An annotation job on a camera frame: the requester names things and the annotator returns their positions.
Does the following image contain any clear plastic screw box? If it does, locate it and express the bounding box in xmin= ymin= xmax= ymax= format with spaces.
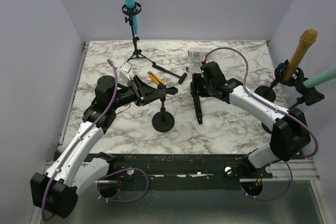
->
xmin=188 ymin=47 xmax=212 ymax=74

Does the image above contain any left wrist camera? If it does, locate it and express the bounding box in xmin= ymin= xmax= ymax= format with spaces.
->
xmin=120 ymin=62 xmax=133 ymax=85

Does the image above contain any black clip stand right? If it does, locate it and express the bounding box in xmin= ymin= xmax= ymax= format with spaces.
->
xmin=289 ymin=77 xmax=325 ymax=110

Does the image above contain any black T-handle tool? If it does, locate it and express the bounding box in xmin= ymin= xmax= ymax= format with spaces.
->
xmin=152 ymin=62 xmax=187 ymax=84

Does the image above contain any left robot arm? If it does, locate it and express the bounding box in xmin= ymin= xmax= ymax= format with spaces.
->
xmin=30 ymin=76 xmax=178 ymax=220

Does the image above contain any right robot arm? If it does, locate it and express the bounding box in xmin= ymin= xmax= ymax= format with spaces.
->
xmin=190 ymin=62 xmax=311 ymax=178

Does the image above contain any blue toy microphone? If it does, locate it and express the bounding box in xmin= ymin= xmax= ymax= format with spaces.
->
xmin=124 ymin=0 xmax=140 ymax=35

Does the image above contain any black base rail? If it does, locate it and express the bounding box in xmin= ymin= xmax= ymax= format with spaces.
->
xmin=54 ymin=152 xmax=305 ymax=192

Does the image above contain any gold microphone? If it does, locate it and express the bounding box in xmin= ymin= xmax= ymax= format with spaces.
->
xmin=283 ymin=29 xmax=318 ymax=82

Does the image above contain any black microphone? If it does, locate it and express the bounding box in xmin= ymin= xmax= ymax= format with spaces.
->
xmin=192 ymin=77 xmax=204 ymax=125

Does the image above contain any black clip microphone stand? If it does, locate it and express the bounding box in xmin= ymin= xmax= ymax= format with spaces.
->
xmin=152 ymin=84 xmax=178 ymax=133

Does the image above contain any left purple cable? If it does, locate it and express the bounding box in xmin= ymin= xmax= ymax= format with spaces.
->
xmin=40 ymin=58 xmax=149 ymax=221

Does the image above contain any black tripod shock-mount stand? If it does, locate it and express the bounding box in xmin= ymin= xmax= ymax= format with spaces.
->
xmin=122 ymin=2 xmax=156 ymax=63

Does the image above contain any yellow utility knife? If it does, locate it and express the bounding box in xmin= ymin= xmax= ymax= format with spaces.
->
xmin=148 ymin=71 xmax=166 ymax=87

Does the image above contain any green microphone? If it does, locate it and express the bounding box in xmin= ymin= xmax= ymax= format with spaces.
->
xmin=303 ymin=65 xmax=336 ymax=89

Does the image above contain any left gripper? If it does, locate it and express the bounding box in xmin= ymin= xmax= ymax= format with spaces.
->
xmin=111 ymin=75 xmax=164 ymax=110

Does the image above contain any black round-base shock-mount stand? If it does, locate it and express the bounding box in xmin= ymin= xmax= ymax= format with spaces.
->
xmin=255 ymin=60 xmax=304 ymax=102

